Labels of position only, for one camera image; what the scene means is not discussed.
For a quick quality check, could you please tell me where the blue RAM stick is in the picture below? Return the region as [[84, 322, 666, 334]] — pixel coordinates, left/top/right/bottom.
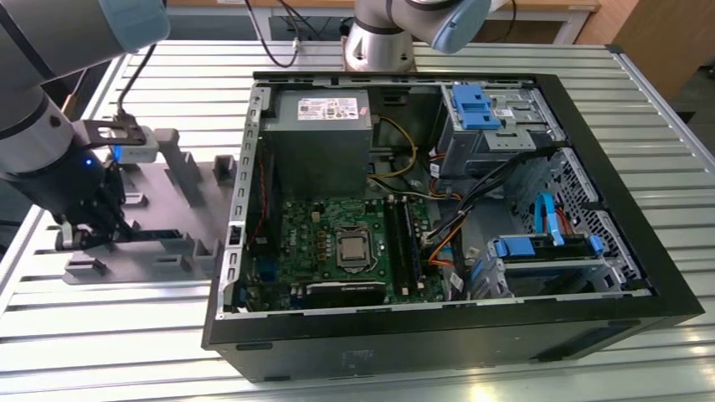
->
[[111, 228, 186, 243]]

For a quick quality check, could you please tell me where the black RAM slot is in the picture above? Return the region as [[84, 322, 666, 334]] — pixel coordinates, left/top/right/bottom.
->
[[385, 198, 413, 294]]

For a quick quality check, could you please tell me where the grey plastic parts rack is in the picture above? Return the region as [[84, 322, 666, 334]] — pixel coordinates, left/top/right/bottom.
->
[[62, 127, 239, 286]]

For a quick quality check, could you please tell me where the green motherboard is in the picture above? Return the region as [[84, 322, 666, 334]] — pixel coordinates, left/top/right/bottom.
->
[[278, 196, 449, 309]]

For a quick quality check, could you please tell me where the grey power supply unit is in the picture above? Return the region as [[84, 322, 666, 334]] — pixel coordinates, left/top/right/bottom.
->
[[262, 88, 375, 198]]

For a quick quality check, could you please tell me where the CPU socket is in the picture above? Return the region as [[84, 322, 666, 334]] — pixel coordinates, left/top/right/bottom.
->
[[333, 224, 375, 274]]

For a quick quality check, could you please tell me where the silver CPU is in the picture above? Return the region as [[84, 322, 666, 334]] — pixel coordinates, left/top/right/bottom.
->
[[339, 237, 369, 261]]

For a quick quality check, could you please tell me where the black graphics card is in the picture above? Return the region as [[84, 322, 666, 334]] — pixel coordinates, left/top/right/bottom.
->
[[305, 281, 389, 309]]

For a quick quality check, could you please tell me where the black open PC case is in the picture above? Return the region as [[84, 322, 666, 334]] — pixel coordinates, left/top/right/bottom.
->
[[201, 70, 706, 383]]

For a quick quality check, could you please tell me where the blue drive bay latch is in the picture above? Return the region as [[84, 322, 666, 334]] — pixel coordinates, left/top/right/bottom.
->
[[453, 83, 499, 131]]

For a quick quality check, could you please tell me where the silver drive cage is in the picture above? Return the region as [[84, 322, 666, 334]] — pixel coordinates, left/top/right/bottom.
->
[[438, 83, 566, 179]]

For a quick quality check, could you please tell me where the blue disk carrier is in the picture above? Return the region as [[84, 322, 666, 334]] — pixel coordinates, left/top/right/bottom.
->
[[494, 234, 605, 263]]

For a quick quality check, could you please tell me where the silver disk bay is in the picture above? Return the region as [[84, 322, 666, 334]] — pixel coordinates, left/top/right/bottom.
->
[[466, 238, 642, 301]]

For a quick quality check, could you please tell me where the white-framed wooden desk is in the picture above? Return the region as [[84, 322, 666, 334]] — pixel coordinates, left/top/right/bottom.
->
[[250, 0, 603, 46]]

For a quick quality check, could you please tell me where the wooden cabinet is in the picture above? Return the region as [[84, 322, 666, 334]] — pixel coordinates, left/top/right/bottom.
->
[[581, 0, 715, 114]]

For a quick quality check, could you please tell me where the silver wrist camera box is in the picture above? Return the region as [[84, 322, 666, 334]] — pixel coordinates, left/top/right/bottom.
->
[[108, 125, 162, 165]]

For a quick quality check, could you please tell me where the black camera cable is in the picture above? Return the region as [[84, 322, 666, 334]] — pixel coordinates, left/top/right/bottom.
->
[[116, 0, 307, 125]]

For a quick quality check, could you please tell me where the yellow wire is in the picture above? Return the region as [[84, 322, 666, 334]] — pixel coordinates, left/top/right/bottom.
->
[[371, 116, 419, 179]]

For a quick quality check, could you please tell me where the orange wire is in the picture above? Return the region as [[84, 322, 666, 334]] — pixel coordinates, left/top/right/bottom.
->
[[429, 239, 458, 267]]

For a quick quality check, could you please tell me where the black cable bundle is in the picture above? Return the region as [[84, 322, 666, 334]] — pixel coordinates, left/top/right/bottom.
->
[[423, 149, 555, 248]]

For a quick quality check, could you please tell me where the blue flat wire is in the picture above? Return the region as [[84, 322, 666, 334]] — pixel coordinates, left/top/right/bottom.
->
[[534, 193, 566, 246]]

